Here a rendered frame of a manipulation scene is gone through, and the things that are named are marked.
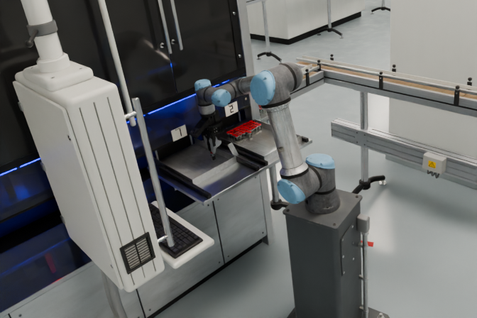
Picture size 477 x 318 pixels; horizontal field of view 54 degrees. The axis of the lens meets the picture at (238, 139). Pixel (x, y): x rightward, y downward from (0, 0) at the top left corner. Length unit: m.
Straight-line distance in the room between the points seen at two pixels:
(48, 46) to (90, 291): 1.26
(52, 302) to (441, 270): 2.05
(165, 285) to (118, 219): 1.10
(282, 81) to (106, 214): 0.77
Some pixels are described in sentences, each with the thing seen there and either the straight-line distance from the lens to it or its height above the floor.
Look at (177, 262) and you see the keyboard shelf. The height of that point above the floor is 0.80.
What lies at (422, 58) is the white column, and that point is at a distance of 3.47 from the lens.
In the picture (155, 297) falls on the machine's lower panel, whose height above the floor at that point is 0.19.
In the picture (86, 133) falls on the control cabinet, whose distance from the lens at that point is 1.45.
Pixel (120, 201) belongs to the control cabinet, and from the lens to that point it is 1.58.
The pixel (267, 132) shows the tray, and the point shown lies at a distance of 2.49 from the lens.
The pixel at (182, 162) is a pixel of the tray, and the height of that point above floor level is 0.88.
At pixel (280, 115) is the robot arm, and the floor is 1.26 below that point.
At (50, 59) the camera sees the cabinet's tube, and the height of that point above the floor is 1.63.
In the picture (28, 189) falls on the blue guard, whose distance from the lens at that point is 2.07.
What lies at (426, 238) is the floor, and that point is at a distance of 3.16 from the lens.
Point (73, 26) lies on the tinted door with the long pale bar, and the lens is 1.99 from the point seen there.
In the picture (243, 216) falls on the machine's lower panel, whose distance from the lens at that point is 2.80.
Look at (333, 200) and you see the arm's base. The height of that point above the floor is 0.84.
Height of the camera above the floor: 1.98
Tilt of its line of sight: 27 degrees down
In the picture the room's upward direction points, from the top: 8 degrees counter-clockwise
